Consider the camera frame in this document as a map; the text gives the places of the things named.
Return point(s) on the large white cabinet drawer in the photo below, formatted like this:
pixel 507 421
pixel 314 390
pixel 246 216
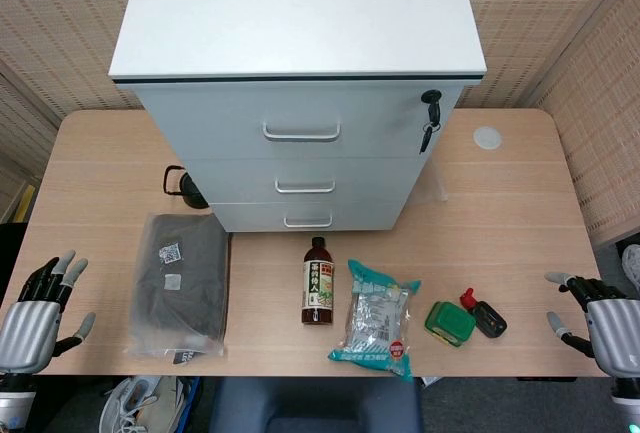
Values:
pixel 220 123

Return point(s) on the grey round desk grommet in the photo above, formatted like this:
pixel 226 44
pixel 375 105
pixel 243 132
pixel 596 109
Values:
pixel 487 137

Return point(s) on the teal snack packet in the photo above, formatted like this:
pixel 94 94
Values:
pixel 375 318

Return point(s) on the brown sauce bottle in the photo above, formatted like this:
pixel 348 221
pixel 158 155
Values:
pixel 317 283

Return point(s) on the white grey shoe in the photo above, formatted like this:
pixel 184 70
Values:
pixel 633 265

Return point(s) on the white sneaker with laces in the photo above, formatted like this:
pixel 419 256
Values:
pixel 135 405

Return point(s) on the green plastic box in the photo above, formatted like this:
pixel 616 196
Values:
pixel 450 323

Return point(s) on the dark blue chair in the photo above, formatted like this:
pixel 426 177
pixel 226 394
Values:
pixel 315 403

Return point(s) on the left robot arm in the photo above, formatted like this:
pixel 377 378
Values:
pixel 15 398

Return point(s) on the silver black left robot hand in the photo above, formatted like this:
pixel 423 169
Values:
pixel 27 328

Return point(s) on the white drawer front with handle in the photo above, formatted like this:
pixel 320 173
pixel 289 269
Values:
pixel 250 218

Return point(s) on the white drawer cabinet body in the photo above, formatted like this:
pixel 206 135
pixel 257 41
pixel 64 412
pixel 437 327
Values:
pixel 300 13

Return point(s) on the black bottle with red cap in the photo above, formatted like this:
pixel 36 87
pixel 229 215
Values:
pixel 487 320

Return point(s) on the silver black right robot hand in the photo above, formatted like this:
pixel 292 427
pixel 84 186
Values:
pixel 615 333

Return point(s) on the dark garment in plastic bag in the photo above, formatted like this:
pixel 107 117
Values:
pixel 180 283

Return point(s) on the white drawer front panel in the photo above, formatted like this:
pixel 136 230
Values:
pixel 240 182

